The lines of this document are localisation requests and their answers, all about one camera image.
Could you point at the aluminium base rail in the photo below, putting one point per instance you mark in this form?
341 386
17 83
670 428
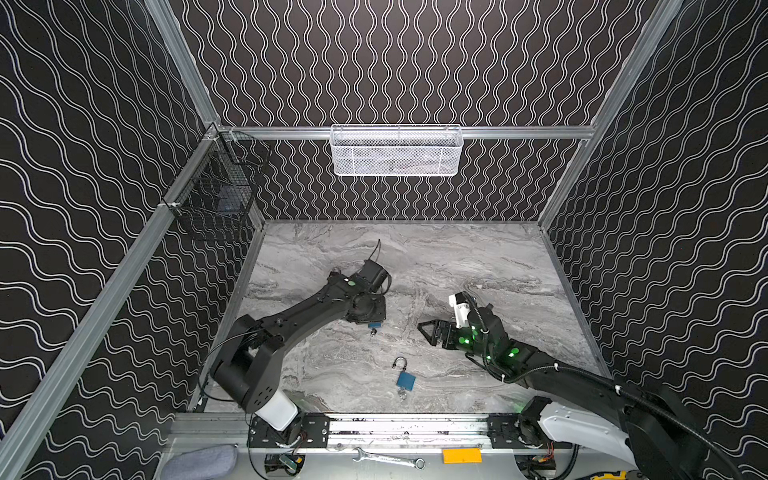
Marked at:
423 433

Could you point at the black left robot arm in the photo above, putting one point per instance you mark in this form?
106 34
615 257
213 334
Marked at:
248 364

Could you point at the black wire mesh basket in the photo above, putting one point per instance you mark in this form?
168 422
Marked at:
217 203

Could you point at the aluminium corner frame post left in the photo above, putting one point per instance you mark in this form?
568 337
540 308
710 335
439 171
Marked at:
171 32

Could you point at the silver combination wrench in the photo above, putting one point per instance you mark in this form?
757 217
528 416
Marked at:
363 455

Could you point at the grey cloth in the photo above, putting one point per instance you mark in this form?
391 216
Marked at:
209 463

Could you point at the yellow block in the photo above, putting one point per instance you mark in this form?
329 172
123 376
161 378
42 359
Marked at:
462 456

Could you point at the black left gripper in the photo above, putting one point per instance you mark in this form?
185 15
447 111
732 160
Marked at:
372 314

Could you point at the aluminium left side bar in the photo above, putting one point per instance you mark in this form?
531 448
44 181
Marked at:
39 413

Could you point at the aluminium corner frame post right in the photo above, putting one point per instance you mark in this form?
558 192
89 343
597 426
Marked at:
647 42

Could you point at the blue padlock front large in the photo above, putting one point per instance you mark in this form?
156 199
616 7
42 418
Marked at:
405 381

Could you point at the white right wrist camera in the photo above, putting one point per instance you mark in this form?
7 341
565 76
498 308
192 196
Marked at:
460 303

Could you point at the aluminium corner frame post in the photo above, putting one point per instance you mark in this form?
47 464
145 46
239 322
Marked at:
647 42
171 32

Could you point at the aluminium back crossbar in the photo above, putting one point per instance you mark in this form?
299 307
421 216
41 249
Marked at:
412 131

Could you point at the yellow black tool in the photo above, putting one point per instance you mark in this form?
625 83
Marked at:
608 475

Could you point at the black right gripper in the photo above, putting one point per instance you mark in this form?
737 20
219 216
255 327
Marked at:
453 334

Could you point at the white wire mesh basket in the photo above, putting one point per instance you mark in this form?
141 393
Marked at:
427 155

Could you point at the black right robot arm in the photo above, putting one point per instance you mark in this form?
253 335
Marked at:
653 431

